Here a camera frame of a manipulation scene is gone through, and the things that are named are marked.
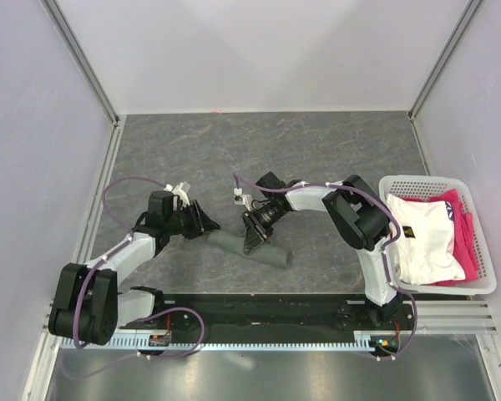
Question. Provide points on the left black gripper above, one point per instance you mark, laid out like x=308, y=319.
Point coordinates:
x=206, y=224

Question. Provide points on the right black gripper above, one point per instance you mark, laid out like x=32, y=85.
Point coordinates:
x=253, y=239

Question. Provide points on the grey cloth napkin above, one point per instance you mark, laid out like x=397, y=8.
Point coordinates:
x=265, y=253

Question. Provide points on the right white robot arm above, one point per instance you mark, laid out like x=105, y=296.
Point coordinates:
x=361, y=219

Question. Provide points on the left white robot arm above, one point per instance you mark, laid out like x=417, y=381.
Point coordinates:
x=87, y=305

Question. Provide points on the white cloth in basket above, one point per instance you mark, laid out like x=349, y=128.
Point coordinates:
x=426, y=245

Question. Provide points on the pink cloth in basket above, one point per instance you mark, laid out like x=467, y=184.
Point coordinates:
x=463, y=251

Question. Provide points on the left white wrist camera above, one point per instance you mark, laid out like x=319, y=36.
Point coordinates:
x=181, y=190

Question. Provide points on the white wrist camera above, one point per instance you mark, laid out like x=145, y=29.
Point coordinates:
x=241, y=199
x=181, y=190

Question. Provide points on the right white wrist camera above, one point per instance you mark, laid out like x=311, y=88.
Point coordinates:
x=241, y=199

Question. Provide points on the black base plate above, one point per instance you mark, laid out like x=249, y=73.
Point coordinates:
x=343, y=313

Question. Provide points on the slotted cable duct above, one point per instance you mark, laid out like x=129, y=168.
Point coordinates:
x=142, y=341

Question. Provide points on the left aluminium frame post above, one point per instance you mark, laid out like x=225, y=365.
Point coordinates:
x=65, y=30

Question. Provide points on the aluminium frame post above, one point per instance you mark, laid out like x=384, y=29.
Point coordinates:
x=65, y=30
x=449, y=49

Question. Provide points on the right aluminium frame post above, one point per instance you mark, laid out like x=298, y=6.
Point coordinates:
x=449, y=49

